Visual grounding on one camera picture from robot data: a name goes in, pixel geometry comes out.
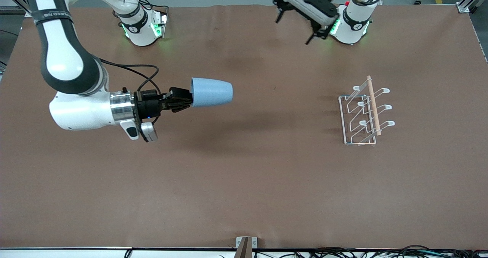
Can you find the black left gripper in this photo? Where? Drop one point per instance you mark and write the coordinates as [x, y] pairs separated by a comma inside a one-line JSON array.
[[318, 28]]

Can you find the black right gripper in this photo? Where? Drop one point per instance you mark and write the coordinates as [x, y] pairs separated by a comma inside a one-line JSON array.
[[148, 106]]

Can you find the light blue plastic cup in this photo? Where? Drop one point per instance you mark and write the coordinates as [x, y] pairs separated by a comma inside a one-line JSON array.
[[213, 92]]

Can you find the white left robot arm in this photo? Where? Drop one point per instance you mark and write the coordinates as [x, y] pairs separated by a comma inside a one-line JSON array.
[[352, 25]]

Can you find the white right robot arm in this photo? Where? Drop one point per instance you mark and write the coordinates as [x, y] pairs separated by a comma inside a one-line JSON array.
[[61, 60]]

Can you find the brown table cover sheet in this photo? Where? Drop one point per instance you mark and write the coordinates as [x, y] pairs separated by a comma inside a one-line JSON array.
[[244, 181]]

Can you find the small metal edge bracket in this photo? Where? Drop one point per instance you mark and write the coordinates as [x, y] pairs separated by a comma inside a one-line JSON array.
[[254, 242]]

